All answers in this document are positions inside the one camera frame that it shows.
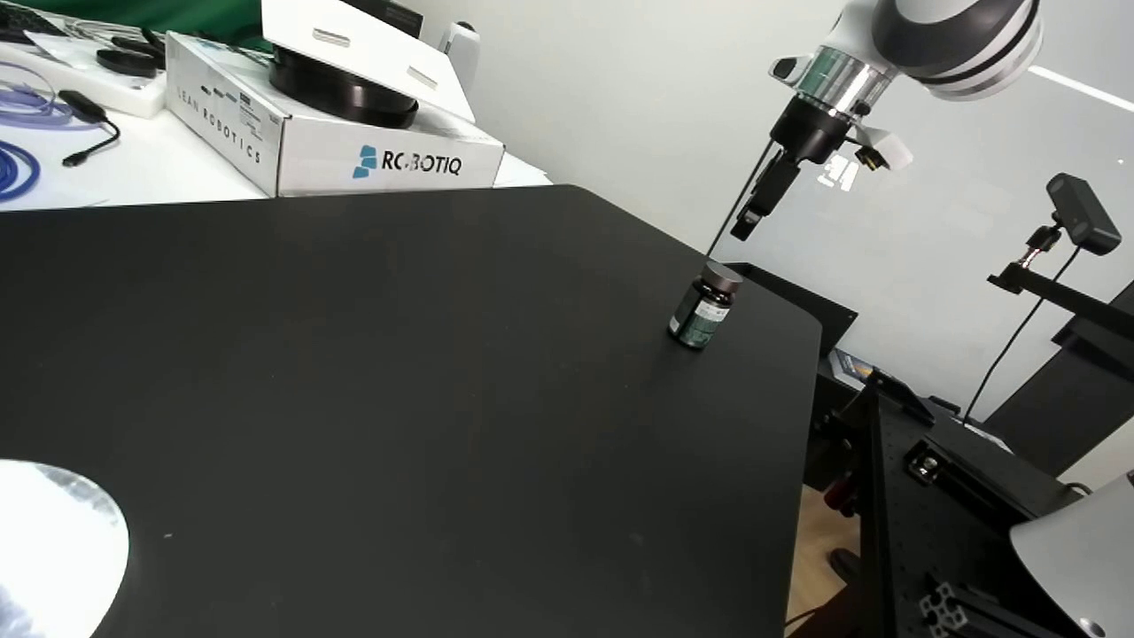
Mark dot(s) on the black metal frame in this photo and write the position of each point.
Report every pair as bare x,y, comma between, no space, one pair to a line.
933,535

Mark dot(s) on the green backdrop cloth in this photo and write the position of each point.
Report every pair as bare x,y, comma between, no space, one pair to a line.
177,12

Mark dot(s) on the small dark green bottle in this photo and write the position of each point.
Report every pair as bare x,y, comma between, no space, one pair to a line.
700,320

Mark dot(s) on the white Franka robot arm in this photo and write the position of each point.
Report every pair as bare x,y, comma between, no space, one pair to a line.
958,37

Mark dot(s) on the white round disc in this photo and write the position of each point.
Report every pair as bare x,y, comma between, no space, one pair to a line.
56,553

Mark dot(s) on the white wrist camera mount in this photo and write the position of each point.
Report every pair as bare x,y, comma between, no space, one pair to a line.
879,147

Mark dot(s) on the black round device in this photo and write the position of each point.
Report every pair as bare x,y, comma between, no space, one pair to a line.
343,100

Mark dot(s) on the black camera stand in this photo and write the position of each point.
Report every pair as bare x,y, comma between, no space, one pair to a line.
1065,297

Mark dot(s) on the white flat small box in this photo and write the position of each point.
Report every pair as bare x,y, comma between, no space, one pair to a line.
128,94

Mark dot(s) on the white tall speaker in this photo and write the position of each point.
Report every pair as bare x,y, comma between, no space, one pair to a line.
467,54

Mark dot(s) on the white Robotiq cardboard box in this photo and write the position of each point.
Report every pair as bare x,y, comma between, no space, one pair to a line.
319,147

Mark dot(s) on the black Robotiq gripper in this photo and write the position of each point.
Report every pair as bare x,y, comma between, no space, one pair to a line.
812,132

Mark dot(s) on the small black gadget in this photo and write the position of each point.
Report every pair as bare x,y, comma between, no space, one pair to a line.
128,54

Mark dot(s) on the black camera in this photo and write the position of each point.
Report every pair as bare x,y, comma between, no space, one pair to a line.
1081,210

